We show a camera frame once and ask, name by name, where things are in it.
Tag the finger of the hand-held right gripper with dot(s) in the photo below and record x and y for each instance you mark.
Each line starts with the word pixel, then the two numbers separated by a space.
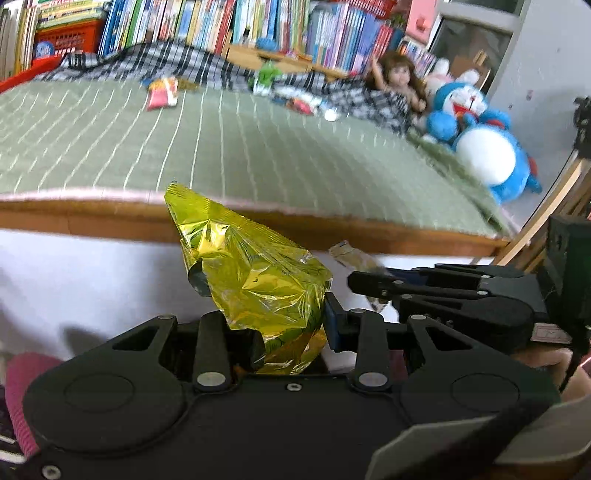
pixel 461 314
pixel 461 273

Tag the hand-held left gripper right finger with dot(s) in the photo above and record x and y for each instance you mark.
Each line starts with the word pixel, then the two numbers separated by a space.
pixel 332 323

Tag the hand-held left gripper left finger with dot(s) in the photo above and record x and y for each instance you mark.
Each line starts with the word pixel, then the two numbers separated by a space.
pixel 210 341

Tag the tan paper packet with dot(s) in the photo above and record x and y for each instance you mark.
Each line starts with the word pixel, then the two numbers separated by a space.
pixel 355 258

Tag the yellow foil wrapper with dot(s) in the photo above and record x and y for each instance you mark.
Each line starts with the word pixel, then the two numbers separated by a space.
pixel 258 277

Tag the green snack wrapper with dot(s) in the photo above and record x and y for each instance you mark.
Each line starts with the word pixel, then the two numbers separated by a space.
pixel 265 76

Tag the black stand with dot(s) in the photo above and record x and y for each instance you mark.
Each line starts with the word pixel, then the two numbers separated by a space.
pixel 582 124

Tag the blue cat plush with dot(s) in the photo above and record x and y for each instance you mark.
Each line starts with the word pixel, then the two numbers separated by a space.
pixel 480 138

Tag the pink striped trouser leg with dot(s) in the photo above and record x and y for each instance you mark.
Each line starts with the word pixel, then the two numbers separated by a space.
pixel 23 392

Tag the white pink rabbit plush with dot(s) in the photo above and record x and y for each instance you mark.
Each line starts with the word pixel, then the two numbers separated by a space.
pixel 443 76

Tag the brown haired doll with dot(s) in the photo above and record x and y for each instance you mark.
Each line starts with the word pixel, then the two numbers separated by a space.
pixel 397 78

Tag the row of upright books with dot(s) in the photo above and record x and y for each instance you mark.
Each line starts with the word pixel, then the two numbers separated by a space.
pixel 415 57
pixel 171 23
pixel 272 18
pixel 360 41

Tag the colourful snack wrapper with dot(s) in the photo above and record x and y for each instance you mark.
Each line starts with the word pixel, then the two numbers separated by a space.
pixel 300 104

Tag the pink snack packet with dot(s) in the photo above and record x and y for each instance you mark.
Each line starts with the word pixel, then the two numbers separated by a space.
pixel 161 92

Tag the pink toy house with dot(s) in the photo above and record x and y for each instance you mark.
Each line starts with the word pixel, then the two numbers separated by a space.
pixel 422 18

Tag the wooden shelf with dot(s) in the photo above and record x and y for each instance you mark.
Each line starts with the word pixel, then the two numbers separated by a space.
pixel 277 59

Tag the black white plaid cloth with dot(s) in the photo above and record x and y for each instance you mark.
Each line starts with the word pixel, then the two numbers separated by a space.
pixel 184 64

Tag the blue yarn ball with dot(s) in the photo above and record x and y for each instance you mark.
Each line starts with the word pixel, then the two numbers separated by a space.
pixel 267 44

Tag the row of thin books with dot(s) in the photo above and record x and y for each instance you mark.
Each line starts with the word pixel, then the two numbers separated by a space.
pixel 18 37

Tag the stack of flat books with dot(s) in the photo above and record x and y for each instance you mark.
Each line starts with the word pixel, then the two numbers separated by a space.
pixel 64 9

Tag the wooden slatted frame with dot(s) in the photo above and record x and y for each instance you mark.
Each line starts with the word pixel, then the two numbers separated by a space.
pixel 531 221

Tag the wooden bed frame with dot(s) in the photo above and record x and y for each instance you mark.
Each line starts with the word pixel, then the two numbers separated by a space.
pixel 138 226

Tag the red bed rail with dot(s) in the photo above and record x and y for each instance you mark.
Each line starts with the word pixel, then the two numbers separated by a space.
pixel 23 76

